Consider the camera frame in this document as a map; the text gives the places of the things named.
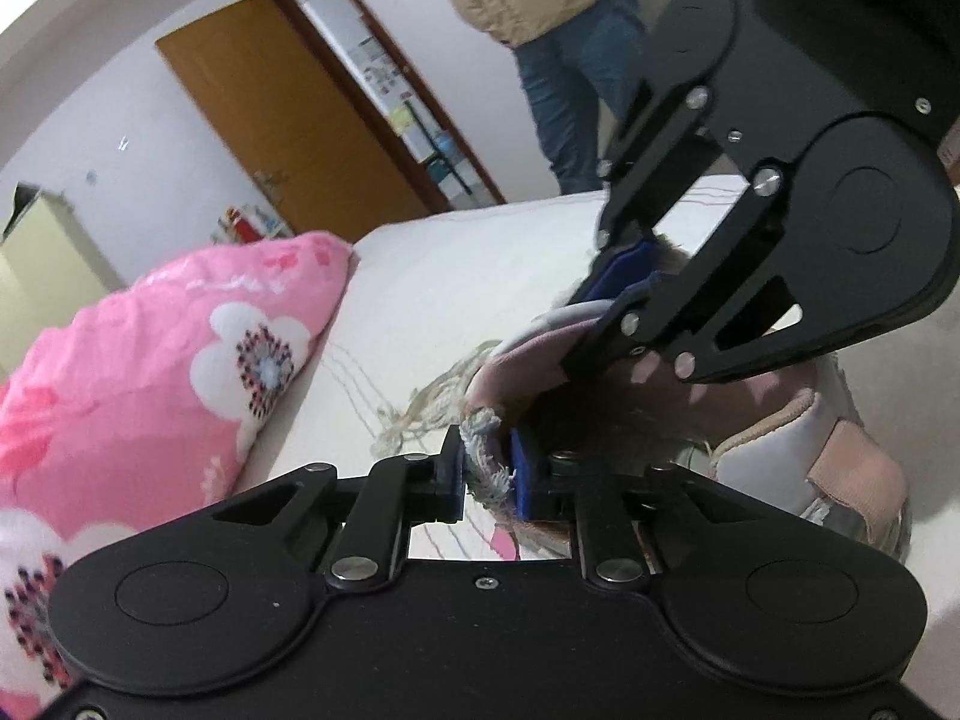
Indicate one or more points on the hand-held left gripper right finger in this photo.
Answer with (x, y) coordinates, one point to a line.
(525, 476)

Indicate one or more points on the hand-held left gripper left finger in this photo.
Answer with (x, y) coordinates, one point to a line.
(452, 474)

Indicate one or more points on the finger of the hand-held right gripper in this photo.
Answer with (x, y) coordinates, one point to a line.
(607, 296)
(626, 264)

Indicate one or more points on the white shoelace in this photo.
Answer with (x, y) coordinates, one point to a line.
(420, 405)

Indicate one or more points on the white and pink frayed shoe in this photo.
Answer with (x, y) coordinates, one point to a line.
(757, 450)

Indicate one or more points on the dark chair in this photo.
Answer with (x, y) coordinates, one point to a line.
(446, 161)

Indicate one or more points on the pink floral pillow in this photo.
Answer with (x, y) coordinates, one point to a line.
(150, 390)

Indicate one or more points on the red bottle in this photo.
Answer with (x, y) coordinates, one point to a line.
(240, 229)

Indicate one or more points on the brown wooden door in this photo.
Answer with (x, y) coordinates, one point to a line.
(262, 112)

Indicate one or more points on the pale yellow cabinet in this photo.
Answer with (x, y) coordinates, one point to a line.
(45, 262)

